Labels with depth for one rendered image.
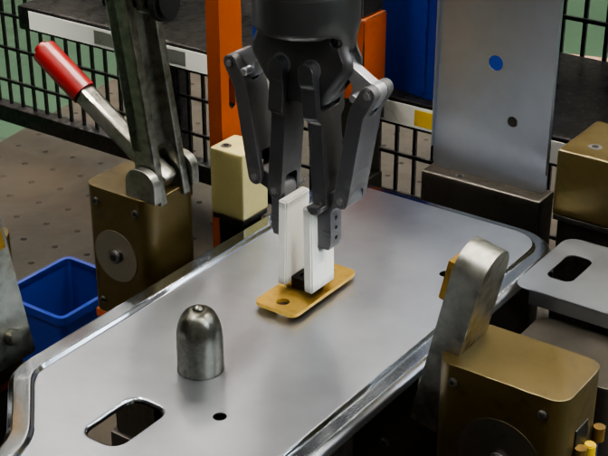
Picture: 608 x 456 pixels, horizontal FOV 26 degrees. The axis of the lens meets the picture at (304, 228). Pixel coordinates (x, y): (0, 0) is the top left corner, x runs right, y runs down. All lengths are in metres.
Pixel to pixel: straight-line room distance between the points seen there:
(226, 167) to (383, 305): 0.19
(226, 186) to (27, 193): 0.84
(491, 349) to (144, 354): 0.25
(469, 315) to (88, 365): 0.27
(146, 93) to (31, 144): 1.06
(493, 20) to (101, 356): 0.45
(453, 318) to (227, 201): 0.32
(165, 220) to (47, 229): 0.75
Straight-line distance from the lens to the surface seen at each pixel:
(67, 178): 1.94
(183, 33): 1.48
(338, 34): 0.89
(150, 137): 1.02
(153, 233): 1.05
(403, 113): 1.29
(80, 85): 1.07
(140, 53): 1.01
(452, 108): 1.19
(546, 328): 1.01
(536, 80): 1.14
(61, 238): 1.77
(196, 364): 0.89
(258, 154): 0.96
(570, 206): 1.13
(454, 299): 0.83
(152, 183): 1.02
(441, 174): 1.20
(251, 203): 1.10
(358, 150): 0.91
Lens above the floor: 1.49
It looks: 27 degrees down
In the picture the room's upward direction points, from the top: straight up
